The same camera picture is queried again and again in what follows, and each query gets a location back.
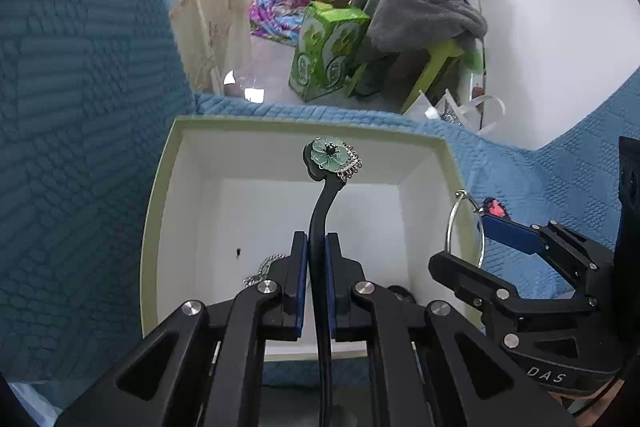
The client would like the green plastic stool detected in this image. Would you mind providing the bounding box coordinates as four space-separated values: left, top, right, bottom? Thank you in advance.
399 38 482 114

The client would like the cream quilted cover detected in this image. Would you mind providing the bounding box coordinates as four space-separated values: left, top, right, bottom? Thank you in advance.
154 0 254 96

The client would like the light green box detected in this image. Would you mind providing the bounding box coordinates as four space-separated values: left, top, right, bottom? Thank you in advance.
140 116 485 364

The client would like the green printed carton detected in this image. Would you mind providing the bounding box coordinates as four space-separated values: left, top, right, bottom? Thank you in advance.
288 1 372 102

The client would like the colourful patterned cloth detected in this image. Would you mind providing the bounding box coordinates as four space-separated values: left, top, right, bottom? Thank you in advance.
248 0 314 42

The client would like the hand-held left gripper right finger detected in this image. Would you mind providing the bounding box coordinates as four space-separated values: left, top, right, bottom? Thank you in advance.
324 232 578 427

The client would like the blue quilted bedspread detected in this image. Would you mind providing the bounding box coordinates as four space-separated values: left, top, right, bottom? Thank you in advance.
0 0 451 388

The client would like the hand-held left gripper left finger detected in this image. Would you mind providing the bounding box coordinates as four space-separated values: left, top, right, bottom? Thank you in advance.
54 231 307 427

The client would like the light blue sheet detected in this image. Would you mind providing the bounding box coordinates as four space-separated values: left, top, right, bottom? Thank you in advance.
9 381 68 427

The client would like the blue covered chair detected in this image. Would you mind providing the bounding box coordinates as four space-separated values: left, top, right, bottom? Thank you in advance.
440 72 640 303

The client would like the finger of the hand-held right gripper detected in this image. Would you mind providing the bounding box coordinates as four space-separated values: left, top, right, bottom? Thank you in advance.
481 214 608 308
428 251 526 317

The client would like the grey fleece garment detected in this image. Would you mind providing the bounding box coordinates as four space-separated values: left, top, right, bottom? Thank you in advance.
350 0 489 54

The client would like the person's right hand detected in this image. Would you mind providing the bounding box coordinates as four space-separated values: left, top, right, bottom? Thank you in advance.
547 374 635 419

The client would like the silver beaded bangle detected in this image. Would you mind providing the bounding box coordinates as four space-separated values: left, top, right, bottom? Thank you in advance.
446 190 487 269

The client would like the silver chain necklace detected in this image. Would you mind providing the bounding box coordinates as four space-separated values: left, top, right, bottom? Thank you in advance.
242 254 293 289

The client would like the black choker with green flower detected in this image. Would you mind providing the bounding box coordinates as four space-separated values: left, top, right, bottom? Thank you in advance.
303 136 362 427

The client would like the pink hair clip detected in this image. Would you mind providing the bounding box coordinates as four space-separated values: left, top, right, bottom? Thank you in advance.
482 198 507 220

